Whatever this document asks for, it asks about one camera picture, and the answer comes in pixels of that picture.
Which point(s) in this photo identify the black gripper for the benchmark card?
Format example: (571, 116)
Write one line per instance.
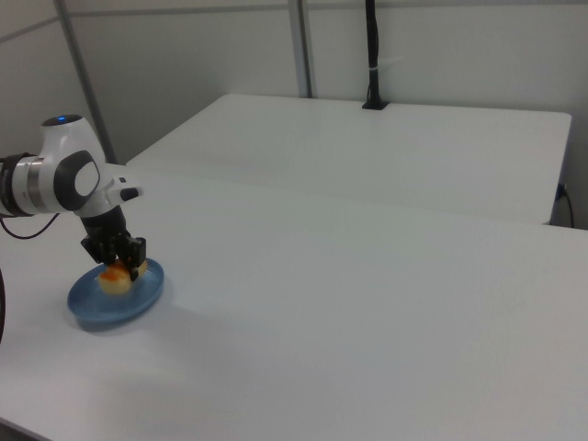
(105, 225)

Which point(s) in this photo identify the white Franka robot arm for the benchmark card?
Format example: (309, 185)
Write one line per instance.
(59, 151)

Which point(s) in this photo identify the orange topped bread loaf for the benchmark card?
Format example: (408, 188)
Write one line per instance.
(115, 280)

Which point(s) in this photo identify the grey metal partition post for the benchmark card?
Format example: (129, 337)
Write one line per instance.
(85, 92)
(303, 46)

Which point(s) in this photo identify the black camera stand pole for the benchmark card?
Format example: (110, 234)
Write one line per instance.
(373, 55)

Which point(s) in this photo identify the blue round plate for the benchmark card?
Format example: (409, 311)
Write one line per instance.
(115, 312)

